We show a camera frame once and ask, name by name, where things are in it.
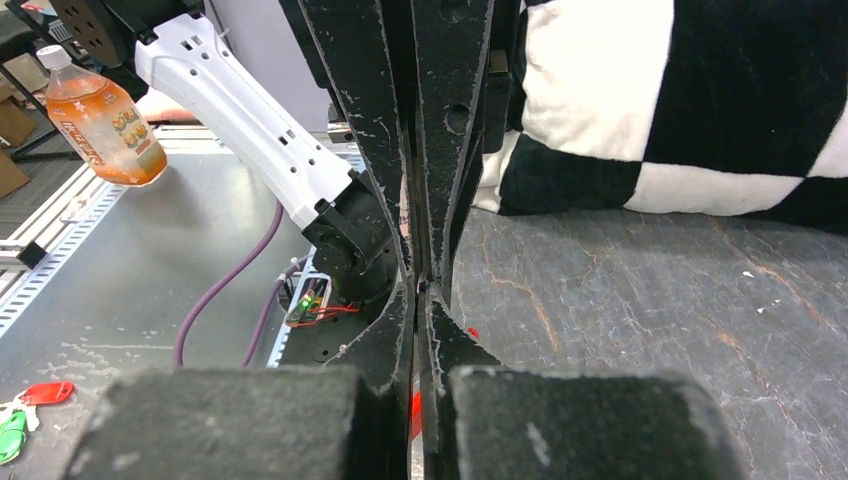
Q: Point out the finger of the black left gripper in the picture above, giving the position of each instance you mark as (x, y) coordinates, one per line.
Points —
(451, 40)
(363, 53)

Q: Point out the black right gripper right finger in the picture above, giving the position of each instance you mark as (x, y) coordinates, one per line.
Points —
(483, 420)

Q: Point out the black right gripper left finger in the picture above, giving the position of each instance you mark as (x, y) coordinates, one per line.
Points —
(347, 419)

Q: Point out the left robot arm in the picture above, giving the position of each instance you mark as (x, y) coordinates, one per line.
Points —
(174, 48)

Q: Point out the left electronics board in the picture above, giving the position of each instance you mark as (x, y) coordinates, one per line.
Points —
(316, 305)

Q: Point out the orange drink bottle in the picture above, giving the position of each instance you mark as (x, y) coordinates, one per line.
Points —
(101, 122)

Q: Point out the black white checkered pillow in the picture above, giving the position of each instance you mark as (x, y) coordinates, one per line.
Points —
(725, 108)

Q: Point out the red spare key tag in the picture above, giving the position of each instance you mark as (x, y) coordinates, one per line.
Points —
(50, 393)

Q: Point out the green key tag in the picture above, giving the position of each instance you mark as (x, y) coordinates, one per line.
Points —
(13, 436)

